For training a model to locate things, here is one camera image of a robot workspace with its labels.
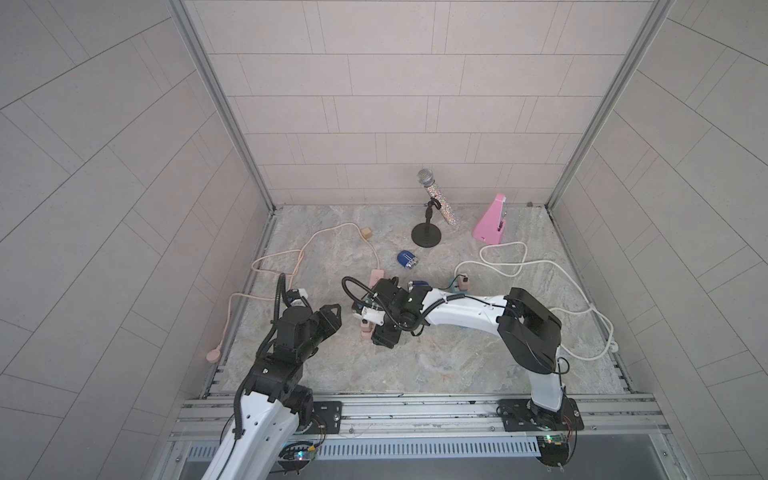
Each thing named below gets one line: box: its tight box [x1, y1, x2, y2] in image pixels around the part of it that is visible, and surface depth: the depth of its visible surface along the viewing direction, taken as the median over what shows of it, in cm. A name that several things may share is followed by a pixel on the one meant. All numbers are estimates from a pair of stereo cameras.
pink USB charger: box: [458, 273, 470, 291], surface depth 90 cm
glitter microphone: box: [417, 168, 457, 225], surface depth 91 cm
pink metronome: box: [472, 193, 507, 244], surface depth 104 cm
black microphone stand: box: [411, 197, 442, 248], surface depth 109 cm
